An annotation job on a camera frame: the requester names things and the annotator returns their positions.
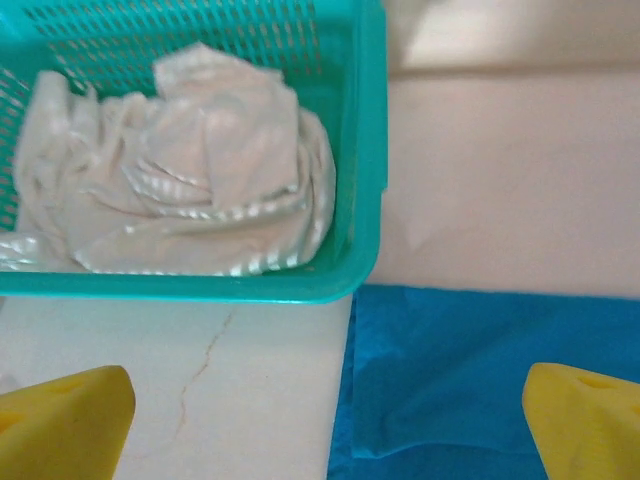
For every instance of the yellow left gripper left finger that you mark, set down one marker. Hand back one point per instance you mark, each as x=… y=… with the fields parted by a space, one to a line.
x=60 y=430

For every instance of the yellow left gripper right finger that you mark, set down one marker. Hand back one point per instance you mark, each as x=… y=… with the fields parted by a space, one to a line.
x=590 y=430

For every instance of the blue t-shirt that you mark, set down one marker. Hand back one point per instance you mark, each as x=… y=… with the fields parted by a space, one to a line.
x=475 y=375

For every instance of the white t-shirt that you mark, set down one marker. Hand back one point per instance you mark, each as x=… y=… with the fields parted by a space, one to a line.
x=200 y=175

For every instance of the teal plastic basket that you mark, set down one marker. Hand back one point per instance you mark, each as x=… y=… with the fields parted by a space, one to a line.
x=370 y=150

